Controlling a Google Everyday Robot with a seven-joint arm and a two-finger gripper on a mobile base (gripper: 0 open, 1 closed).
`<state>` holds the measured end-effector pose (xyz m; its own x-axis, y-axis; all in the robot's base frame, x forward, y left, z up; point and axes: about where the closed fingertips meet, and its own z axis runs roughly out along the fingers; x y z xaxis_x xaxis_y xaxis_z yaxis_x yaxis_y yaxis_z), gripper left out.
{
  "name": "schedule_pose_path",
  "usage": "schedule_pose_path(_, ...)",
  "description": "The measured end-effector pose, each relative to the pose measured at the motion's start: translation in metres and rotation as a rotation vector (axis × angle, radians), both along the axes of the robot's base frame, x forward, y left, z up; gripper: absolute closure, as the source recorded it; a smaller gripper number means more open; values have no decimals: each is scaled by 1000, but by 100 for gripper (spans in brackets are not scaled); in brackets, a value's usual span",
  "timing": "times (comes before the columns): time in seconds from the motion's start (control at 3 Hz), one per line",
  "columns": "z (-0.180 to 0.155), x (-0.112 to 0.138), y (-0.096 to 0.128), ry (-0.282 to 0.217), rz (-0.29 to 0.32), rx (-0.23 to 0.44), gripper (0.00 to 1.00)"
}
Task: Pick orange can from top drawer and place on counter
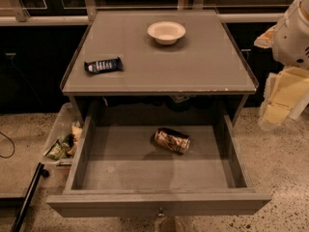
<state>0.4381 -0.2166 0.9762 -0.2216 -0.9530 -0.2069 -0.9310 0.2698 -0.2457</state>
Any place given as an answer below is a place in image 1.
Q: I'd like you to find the black cable on floor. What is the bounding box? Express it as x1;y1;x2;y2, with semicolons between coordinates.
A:
0;130;16;160

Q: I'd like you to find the white paper bowl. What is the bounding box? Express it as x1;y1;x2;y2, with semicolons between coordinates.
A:
148;21;185;45

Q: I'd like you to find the orange drink can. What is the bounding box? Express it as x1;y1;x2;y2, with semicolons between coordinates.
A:
154;128;190;155

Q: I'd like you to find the metal drawer knob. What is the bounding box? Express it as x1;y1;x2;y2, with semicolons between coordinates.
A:
156;207;166;218

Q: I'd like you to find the dark blue snack bar wrapper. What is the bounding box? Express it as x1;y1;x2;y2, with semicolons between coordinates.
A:
84;57;123;74

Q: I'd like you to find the black metal bar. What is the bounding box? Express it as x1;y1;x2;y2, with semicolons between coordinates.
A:
11;162;49;232

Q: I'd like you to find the clear plastic snack bin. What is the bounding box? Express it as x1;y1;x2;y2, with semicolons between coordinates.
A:
42;102;82;166

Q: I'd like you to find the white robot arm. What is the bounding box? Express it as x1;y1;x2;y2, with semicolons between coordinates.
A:
254;0;309;131

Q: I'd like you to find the grey cabinet with counter top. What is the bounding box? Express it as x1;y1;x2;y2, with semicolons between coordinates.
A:
59;10;260;128

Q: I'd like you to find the green snack bag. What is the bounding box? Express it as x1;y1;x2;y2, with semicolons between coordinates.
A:
45;140;70;160

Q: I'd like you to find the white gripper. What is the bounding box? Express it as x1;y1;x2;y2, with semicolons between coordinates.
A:
254;0;309;131

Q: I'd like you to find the open grey top drawer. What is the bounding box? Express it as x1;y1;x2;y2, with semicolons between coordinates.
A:
47;101;271;217

